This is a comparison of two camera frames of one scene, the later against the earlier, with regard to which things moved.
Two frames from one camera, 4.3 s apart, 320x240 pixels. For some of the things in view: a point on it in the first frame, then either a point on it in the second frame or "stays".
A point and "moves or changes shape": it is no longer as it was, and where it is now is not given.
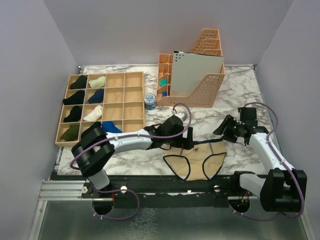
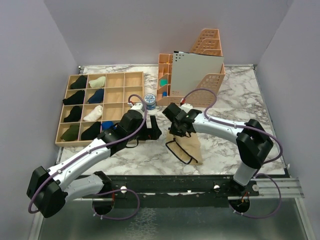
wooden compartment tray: [115, 100] stays
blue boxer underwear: [108, 126] stays
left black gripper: [184, 143] to [150, 133]
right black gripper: [227, 122] to [173, 131]
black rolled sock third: [75, 115] stays
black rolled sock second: [78, 98] stays
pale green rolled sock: [99, 82] stays
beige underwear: [199, 163] moves or changes shape
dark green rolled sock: [72, 133] stays
